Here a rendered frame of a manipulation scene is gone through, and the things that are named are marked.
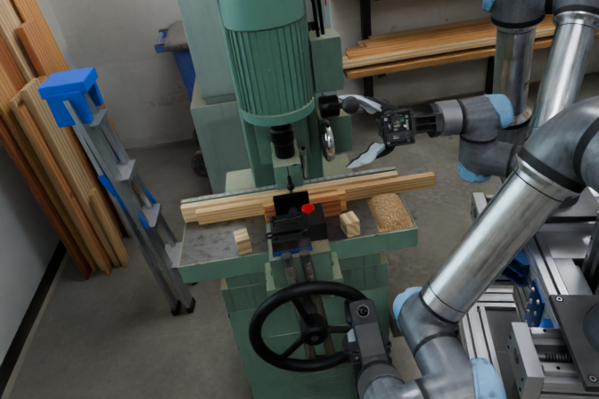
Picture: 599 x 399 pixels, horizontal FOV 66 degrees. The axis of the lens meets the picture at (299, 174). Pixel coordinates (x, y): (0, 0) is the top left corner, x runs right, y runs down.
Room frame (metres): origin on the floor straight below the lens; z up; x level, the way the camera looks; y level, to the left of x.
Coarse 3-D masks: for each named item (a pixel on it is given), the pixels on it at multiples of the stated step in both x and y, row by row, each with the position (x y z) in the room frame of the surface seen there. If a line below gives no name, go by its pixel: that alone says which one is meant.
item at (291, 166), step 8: (272, 144) 1.09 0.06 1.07; (296, 144) 1.07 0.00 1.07; (272, 152) 1.05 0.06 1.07; (296, 152) 1.03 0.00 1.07; (280, 160) 1.00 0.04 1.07; (288, 160) 0.99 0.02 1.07; (296, 160) 0.99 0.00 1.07; (280, 168) 0.97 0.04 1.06; (288, 168) 0.97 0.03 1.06; (296, 168) 0.97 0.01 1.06; (280, 176) 0.97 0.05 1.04; (296, 176) 0.97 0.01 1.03; (304, 176) 0.99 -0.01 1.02; (280, 184) 0.97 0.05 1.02; (296, 184) 0.97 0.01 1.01
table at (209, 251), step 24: (264, 216) 1.00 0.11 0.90; (336, 216) 0.96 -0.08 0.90; (360, 216) 0.94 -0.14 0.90; (192, 240) 0.94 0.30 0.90; (216, 240) 0.93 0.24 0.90; (264, 240) 0.90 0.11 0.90; (336, 240) 0.86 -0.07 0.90; (360, 240) 0.86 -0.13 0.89; (384, 240) 0.86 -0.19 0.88; (408, 240) 0.87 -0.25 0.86; (192, 264) 0.85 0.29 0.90; (216, 264) 0.85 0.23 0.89; (240, 264) 0.85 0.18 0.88; (264, 264) 0.85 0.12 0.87; (336, 264) 0.81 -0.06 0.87
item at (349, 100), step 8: (328, 96) 1.17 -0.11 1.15; (336, 96) 1.16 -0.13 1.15; (352, 96) 0.82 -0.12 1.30; (320, 104) 1.15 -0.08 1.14; (328, 104) 1.14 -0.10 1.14; (336, 104) 0.98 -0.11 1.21; (344, 104) 0.81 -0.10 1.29; (352, 104) 0.81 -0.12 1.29; (320, 112) 1.17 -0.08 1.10; (328, 112) 1.14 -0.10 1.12; (336, 112) 1.14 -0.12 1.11; (352, 112) 0.81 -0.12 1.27
